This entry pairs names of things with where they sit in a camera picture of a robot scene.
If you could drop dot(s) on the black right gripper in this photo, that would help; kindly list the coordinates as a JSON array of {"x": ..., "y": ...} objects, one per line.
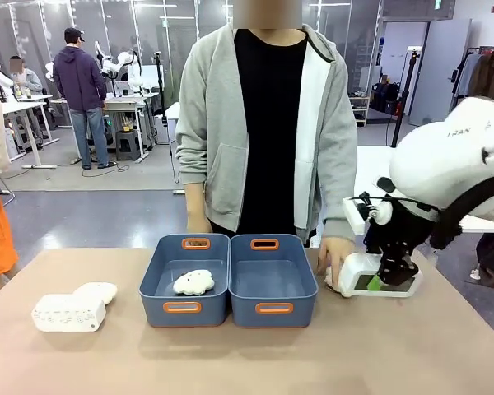
[{"x": 389, "y": 238}]

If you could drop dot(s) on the white box with green item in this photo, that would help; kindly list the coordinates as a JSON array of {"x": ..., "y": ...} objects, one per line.
[{"x": 356, "y": 269}]

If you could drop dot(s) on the person's right forearm grey sleeve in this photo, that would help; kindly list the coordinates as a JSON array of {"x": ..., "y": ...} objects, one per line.
[{"x": 195, "y": 181}]

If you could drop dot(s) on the person's left forearm grey sleeve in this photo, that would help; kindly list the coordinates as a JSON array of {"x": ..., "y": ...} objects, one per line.
[{"x": 341, "y": 197}]

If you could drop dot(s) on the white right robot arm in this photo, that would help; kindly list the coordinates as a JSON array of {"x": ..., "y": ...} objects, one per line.
[{"x": 440, "y": 164}]

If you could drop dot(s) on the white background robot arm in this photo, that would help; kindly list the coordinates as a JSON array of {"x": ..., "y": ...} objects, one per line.
[{"x": 121, "y": 61}]

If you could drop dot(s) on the person's left hand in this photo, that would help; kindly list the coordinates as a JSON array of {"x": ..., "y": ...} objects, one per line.
[{"x": 333, "y": 255}]

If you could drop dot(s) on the person's right hand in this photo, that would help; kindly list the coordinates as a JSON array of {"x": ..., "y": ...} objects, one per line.
[{"x": 198, "y": 225}]

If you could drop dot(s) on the dark trousers leg white shoe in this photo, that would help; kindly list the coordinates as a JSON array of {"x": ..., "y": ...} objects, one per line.
[{"x": 492, "y": 257}]

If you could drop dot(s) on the white low shelf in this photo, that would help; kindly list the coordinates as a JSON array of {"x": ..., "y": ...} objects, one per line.
[{"x": 359, "y": 110}]

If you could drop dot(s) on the black bags pile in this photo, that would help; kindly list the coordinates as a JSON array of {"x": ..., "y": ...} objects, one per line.
[{"x": 385, "y": 98}]

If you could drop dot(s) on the person in grey hoodie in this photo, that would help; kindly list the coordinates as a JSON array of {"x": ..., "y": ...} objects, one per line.
[{"x": 267, "y": 123}]

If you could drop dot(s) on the grey door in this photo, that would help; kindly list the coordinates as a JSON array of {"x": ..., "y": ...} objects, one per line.
[{"x": 436, "y": 70}]

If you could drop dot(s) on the clothes rack with coats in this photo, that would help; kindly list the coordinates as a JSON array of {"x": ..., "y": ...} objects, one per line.
[{"x": 487, "y": 74}]

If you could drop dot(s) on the black tripod stand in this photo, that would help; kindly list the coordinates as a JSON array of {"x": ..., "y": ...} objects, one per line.
[{"x": 161, "y": 98}]

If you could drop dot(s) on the grey plastic step stool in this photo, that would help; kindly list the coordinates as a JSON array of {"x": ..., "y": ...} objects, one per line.
[{"x": 127, "y": 146}]

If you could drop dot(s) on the grey workbench desk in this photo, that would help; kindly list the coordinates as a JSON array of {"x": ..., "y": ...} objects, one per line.
[{"x": 127, "y": 103}]

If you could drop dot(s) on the white rectangular clock with buttons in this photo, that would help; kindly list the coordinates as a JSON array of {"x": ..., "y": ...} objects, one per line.
[{"x": 68, "y": 313}]

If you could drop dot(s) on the man in purple hoodie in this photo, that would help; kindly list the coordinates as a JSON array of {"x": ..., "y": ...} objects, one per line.
[{"x": 80, "y": 90}]

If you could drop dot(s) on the white desk with metal legs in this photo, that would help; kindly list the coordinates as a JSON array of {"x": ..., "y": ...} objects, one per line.
[{"x": 24, "y": 107}]

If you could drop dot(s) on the seated person light jacket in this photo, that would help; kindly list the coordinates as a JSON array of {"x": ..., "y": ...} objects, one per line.
[{"x": 24, "y": 78}]

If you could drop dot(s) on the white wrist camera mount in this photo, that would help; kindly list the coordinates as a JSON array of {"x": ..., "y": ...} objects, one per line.
[{"x": 380, "y": 212}]

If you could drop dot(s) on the black tripod with orange camera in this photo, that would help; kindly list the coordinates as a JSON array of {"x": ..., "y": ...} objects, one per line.
[{"x": 403, "y": 90}]

